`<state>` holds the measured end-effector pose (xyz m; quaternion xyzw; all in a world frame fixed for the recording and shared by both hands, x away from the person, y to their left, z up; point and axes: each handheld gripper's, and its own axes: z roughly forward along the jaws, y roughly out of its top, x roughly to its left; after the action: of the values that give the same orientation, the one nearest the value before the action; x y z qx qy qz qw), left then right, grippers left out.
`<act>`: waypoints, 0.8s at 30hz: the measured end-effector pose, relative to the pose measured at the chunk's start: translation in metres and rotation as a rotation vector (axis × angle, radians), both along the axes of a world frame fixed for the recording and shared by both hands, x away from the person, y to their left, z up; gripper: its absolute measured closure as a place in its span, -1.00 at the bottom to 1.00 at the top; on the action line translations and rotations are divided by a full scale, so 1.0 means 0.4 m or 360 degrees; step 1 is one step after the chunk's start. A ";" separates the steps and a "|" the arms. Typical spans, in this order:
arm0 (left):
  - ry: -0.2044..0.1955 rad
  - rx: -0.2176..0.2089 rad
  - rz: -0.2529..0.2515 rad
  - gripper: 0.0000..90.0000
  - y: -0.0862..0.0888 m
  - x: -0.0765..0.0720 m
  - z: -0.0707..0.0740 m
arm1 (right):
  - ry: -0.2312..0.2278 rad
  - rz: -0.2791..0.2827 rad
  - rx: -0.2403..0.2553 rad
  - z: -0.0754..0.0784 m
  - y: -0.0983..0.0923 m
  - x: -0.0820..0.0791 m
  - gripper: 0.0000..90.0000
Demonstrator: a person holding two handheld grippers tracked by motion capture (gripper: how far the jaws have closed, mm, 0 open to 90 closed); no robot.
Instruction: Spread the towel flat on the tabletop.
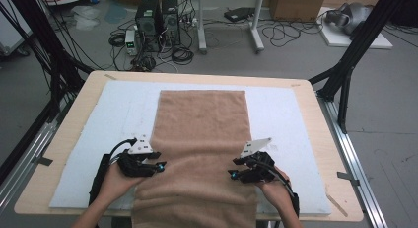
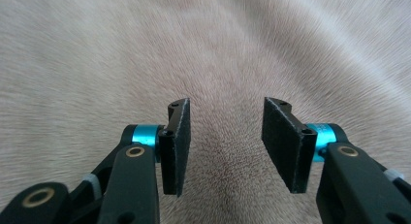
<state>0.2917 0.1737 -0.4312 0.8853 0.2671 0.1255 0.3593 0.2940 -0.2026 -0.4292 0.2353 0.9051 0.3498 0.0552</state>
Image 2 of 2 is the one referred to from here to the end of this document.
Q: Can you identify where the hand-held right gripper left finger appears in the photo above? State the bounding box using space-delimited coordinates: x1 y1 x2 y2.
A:
159 97 192 198

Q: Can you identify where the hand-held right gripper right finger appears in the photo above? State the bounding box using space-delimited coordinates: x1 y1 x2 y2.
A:
261 97 318 193

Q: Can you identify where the tan terry towel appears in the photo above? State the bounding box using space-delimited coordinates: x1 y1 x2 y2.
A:
0 0 411 224

